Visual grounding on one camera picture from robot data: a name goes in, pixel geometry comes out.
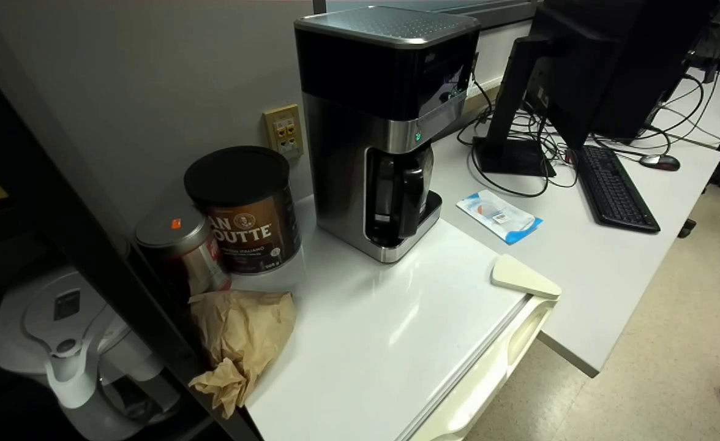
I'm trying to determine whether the brown coffee can black lid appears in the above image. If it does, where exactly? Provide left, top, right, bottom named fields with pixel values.
left=180, top=144, right=303, bottom=276

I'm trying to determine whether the black and steel coffee machine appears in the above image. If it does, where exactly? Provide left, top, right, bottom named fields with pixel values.
left=292, top=6, right=483, bottom=268

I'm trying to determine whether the blue and white wipes packet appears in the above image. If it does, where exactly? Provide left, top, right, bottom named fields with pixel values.
left=454, top=188, right=546, bottom=248

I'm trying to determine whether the crumpled brown paper bag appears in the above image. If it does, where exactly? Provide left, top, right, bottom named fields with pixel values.
left=186, top=287, right=298, bottom=421

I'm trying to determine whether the beige flat wedge piece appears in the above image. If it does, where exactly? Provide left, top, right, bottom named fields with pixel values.
left=486, top=253, right=563, bottom=301

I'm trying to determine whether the jar with silver lid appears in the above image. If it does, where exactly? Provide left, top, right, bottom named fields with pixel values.
left=131, top=209, right=233, bottom=298

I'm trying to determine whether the white mini fridge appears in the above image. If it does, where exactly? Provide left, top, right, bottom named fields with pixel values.
left=239, top=215, right=561, bottom=441

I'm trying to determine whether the black keyboard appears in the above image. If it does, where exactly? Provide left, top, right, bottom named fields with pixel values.
left=573, top=142, right=663, bottom=237

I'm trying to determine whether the black computer monitor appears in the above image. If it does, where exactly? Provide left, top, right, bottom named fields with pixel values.
left=470, top=0, right=720, bottom=178

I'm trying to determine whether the black computer mouse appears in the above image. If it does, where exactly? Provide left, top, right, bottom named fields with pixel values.
left=637, top=149, right=682, bottom=173

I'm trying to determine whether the white water filter pitcher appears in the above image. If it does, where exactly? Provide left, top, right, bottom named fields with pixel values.
left=0, top=262, right=165, bottom=441

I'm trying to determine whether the glass coffee carafe black handle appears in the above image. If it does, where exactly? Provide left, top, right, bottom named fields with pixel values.
left=366, top=144, right=438, bottom=248

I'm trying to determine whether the beige wall outlet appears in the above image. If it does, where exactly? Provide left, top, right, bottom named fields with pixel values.
left=260, top=101, right=306, bottom=165

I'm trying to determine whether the black cable bundle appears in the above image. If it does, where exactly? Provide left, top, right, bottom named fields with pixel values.
left=589, top=68, right=720, bottom=162

